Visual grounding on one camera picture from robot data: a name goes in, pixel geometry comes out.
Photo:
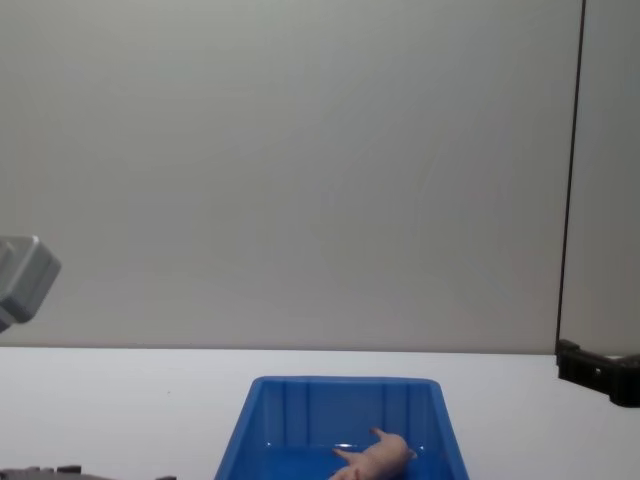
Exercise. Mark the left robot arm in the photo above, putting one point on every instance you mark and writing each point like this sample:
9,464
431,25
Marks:
25,280

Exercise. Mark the blue plastic bin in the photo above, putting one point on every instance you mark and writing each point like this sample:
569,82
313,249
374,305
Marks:
280,430

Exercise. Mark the pink toy pig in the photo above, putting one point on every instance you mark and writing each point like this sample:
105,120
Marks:
380,457

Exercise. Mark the dark grey ridged object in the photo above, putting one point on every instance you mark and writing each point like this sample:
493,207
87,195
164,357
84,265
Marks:
30,473

